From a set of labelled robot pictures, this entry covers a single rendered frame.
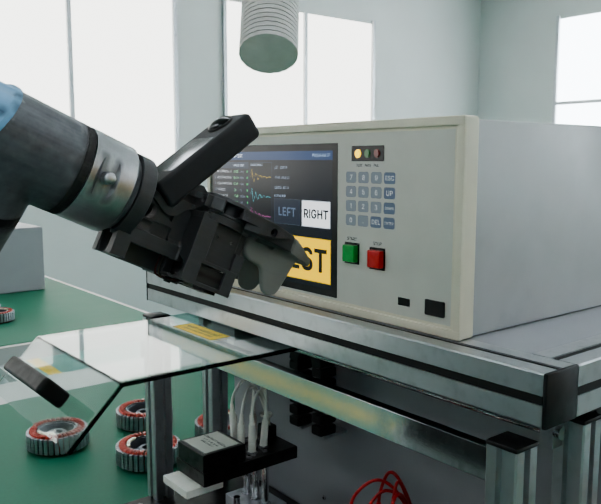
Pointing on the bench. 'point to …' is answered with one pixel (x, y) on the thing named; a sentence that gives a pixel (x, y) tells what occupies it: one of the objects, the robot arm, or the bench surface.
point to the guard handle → (45, 387)
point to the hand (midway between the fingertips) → (300, 252)
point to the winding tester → (472, 219)
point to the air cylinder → (250, 497)
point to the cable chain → (322, 424)
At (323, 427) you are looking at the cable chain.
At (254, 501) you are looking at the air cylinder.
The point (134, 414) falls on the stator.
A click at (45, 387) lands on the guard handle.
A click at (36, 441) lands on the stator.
